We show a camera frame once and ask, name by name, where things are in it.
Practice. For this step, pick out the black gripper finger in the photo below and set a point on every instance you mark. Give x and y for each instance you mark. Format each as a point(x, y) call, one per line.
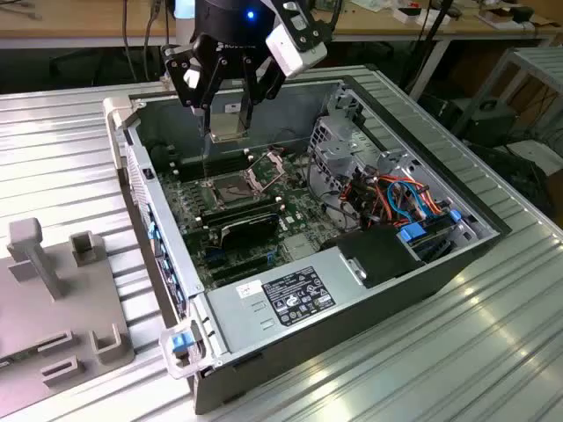
point(178, 57)
point(246, 74)

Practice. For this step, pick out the silver CPU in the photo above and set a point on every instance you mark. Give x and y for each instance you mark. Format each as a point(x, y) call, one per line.
point(228, 123)

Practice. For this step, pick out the CPU socket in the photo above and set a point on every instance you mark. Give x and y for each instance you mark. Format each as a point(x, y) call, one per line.
point(231, 192)

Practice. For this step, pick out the blue expansion slot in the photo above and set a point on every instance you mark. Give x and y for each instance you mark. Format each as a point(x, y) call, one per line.
point(213, 254)

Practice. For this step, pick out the black office chair base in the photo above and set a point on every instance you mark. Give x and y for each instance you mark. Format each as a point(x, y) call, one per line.
point(103, 55)

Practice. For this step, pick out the wooden desk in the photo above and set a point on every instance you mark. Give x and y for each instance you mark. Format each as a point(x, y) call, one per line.
point(88, 17)

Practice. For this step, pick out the black RAM stick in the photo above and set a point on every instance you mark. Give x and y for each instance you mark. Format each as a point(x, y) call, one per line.
point(237, 210)
point(198, 165)
point(246, 215)

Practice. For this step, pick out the metal drive cage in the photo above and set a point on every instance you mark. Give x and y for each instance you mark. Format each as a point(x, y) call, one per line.
point(334, 165)

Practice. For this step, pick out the green motherboard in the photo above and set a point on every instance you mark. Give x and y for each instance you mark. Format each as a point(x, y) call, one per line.
point(290, 206)

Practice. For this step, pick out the black graphics card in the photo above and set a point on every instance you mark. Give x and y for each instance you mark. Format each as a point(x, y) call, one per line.
point(250, 230)

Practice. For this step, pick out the white box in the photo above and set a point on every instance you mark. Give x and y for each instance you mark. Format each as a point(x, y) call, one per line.
point(433, 18)

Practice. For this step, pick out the black plastic shroud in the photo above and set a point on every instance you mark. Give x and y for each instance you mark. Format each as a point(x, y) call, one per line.
point(378, 257)

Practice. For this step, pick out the hard disk in blue carrier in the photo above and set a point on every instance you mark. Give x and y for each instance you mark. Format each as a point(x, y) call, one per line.
point(413, 232)

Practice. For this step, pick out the grey power supply unit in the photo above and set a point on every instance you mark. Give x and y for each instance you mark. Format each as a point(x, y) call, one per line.
point(246, 321)

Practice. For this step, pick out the black equipment box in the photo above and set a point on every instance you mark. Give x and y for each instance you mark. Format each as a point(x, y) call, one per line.
point(492, 125)

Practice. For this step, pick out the blue case latch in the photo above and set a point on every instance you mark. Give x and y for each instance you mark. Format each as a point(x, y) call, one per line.
point(182, 343)

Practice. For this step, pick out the grey open PC case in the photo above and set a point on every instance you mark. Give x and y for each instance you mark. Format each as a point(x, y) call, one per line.
point(308, 351)

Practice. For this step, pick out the small black desk item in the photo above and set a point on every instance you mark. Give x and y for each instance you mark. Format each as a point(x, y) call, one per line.
point(524, 14)

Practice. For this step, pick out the grey parts rack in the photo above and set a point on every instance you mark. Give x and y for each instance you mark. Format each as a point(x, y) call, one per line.
point(53, 316)

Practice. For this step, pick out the green RAM stick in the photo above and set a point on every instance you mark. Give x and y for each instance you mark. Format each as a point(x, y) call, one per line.
point(17, 357)

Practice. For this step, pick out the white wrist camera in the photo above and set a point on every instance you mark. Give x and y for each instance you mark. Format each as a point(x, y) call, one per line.
point(290, 53)

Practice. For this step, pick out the grey metal frame table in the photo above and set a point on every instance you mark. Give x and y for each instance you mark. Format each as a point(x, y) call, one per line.
point(543, 66)

